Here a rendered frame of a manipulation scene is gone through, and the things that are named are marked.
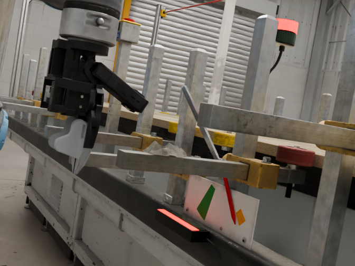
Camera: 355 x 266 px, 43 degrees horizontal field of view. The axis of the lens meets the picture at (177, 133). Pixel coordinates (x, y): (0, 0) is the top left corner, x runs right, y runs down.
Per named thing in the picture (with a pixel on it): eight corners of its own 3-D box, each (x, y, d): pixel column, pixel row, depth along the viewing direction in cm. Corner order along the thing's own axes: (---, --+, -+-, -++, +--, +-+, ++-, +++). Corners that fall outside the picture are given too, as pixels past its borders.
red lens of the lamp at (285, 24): (281, 28, 94) (283, 17, 94) (262, 29, 99) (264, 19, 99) (302, 34, 97) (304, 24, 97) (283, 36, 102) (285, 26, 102)
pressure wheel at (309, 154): (287, 201, 94) (297, 146, 93) (261, 191, 101) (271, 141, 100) (314, 202, 98) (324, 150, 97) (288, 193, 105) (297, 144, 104)
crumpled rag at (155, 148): (153, 155, 78) (155, 142, 78) (137, 149, 84) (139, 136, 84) (196, 160, 82) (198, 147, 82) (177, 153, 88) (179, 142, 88)
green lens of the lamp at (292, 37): (279, 39, 94) (281, 29, 94) (261, 41, 99) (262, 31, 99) (300, 46, 97) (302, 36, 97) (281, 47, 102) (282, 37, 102)
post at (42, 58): (29, 126, 268) (41, 46, 265) (28, 126, 271) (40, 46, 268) (35, 127, 270) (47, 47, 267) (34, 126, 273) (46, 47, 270)
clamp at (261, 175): (257, 188, 88) (261, 163, 88) (217, 174, 100) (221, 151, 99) (278, 190, 91) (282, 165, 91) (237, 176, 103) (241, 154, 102)
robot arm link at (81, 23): (107, 24, 79) (129, 19, 71) (103, 51, 79) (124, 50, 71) (56, 11, 74) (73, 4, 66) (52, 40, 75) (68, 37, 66)
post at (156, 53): (129, 198, 139) (155, 43, 136) (124, 196, 142) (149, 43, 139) (139, 199, 140) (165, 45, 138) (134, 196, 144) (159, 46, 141)
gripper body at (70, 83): (38, 111, 74) (49, 38, 74) (89, 118, 79) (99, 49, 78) (50, 115, 68) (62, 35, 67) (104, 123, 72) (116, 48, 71)
